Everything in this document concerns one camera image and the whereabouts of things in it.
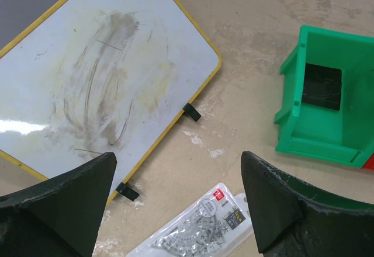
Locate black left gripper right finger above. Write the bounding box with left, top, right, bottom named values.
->
left=241, top=151, right=373, bottom=256

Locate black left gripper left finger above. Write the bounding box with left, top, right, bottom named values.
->
left=1, top=152, right=117, bottom=256

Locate grey chip card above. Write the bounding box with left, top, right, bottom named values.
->
left=302, top=64, right=342, bottom=111

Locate clear plastic packet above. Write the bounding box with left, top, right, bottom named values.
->
left=127, top=182, right=254, bottom=256

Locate red middle plastic bin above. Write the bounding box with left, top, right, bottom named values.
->
left=362, top=154, right=374, bottom=171

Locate green plastic bin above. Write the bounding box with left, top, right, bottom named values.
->
left=274, top=25, right=373, bottom=170

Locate white board yellow rim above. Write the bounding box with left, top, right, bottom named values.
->
left=1, top=0, right=221, bottom=200

